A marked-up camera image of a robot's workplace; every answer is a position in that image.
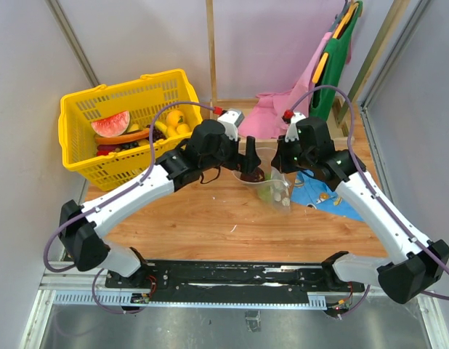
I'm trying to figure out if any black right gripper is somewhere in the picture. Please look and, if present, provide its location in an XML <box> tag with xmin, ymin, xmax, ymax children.
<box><xmin>271</xmin><ymin>133</ymin><xmax>315</xmax><ymax>174</ymax></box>

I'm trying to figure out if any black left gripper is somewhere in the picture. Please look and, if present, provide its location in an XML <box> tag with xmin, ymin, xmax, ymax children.
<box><xmin>201</xmin><ymin>130</ymin><xmax>261</xmax><ymax>175</ymax></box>

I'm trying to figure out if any dark purple mangosteen toy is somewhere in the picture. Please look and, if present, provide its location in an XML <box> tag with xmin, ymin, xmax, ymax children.
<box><xmin>240</xmin><ymin>167</ymin><xmax>265</xmax><ymax>182</ymax></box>

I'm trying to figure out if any green cabbage toy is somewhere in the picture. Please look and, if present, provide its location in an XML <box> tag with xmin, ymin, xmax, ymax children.
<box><xmin>257</xmin><ymin>174</ymin><xmax>281</xmax><ymax>204</ymax></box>

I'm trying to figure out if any clear zip top bag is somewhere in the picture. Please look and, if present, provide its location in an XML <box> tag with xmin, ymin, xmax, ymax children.
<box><xmin>232</xmin><ymin>147</ymin><xmax>291</xmax><ymax>214</ymax></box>

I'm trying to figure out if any yellow mango toy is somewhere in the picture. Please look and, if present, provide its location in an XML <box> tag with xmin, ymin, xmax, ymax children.
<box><xmin>165</xmin><ymin>126</ymin><xmax>179</xmax><ymax>138</ymax></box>

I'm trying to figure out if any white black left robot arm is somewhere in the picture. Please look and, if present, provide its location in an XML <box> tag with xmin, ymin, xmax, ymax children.
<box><xmin>57</xmin><ymin>120</ymin><xmax>261</xmax><ymax>288</ymax></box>

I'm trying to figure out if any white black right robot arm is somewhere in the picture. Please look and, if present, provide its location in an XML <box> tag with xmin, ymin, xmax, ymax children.
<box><xmin>271</xmin><ymin>113</ymin><xmax>449</xmax><ymax>304</ymax></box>

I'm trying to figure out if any blue cartoon print cloth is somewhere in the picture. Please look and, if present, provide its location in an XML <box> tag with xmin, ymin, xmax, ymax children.
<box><xmin>291</xmin><ymin>172</ymin><xmax>363</xmax><ymax>222</ymax></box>

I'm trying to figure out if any pink cloth garment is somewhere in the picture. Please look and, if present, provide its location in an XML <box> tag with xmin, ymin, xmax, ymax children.
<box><xmin>238</xmin><ymin>31</ymin><xmax>332</xmax><ymax>140</ymax></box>

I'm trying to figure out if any green cloth garment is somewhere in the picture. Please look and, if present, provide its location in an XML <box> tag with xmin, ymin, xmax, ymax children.
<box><xmin>309</xmin><ymin>1</ymin><xmax>363</xmax><ymax>121</ymax></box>

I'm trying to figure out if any yellow lemon toy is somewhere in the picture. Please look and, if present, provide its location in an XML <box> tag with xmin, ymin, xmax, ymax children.
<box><xmin>176</xmin><ymin>123</ymin><xmax>191</xmax><ymax>135</ymax></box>

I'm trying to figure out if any orange fruit toy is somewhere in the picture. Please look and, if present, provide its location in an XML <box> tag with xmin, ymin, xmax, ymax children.
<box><xmin>166</xmin><ymin>110</ymin><xmax>185</xmax><ymax>128</ymax></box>

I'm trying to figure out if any yellow clothes hanger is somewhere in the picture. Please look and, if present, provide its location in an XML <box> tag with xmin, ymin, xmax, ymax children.
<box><xmin>312</xmin><ymin>52</ymin><xmax>329</xmax><ymax>84</ymax></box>

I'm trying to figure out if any dark grape bunch toy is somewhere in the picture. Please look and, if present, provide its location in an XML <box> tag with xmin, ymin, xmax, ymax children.
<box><xmin>147</xmin><ymin>125</ymin><xmax>166</xmax><ymax>143</ymax></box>

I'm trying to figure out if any orange hot dog toy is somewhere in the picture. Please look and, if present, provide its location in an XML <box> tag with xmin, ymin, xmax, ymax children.
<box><xmin>94</xmin><ymin>128</ymin><xmax>150</xmax><ymax>145</ymax></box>

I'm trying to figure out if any yellow banana toy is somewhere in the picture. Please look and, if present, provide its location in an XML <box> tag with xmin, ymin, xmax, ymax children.
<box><xmin>127</xmin><ymin>124</ymin><xmax>142</xmax><ymax>134</ymax></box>

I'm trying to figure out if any yellow plastic shopping basket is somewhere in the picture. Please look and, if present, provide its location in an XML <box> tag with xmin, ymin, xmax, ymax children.
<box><xmin>58</xmin><ymin>69</ymin><xmax>202</xmax><ymax>191</ymax></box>

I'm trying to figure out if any watermelon slice toy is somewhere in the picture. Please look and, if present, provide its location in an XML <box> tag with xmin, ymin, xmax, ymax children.
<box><xmin>91</xmin><ymin>111</ymin><xmax>131</xmax><ymax>137</ymax></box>

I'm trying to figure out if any red chili pepper toy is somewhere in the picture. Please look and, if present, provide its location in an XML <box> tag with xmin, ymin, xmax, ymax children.
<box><xmin>96</xmin><ymin>145</ymin><xmax>121</xmax><ymax>156</ymax></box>

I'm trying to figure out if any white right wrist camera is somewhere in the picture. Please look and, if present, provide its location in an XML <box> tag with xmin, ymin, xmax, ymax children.
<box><xmin>283</xmin><ymin>110</ymin><xmax>307</xmax><ymax>143</ymax></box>

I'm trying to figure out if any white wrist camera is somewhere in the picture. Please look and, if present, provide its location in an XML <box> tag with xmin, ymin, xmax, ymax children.
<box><xmin>283</xmin><ymin>110</ymin><xmax>307</xmax><ymax>143</ymax></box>
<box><xmin>217</xmin><ymin>109</ymin><xmax>244</xmax><ymax>142</ymax></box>

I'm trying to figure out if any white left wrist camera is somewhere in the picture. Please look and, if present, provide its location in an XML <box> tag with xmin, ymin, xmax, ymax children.
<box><xmin>217</xmin><ymin>109</ymin><xmax>244</xmax><ymax>142</ymax></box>

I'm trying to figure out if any wooden clothes rack frame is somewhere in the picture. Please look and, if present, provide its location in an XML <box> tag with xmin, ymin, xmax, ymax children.
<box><xmin>205</xmin><ymin>0</ymin><xmax>410</xmax><ymax>152</ymax></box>

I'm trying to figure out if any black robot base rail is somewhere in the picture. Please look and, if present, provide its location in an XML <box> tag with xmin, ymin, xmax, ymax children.
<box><xmin>104</xmin><ymin>258</ymin><xmax>367</xmax><ymax>306</ymax></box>

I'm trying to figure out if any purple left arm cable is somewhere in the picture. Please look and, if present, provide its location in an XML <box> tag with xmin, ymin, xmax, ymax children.
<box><xmin>42</xmin><ymin>100</ymin><xmax>224</xmax><ymax>316</ymax></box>

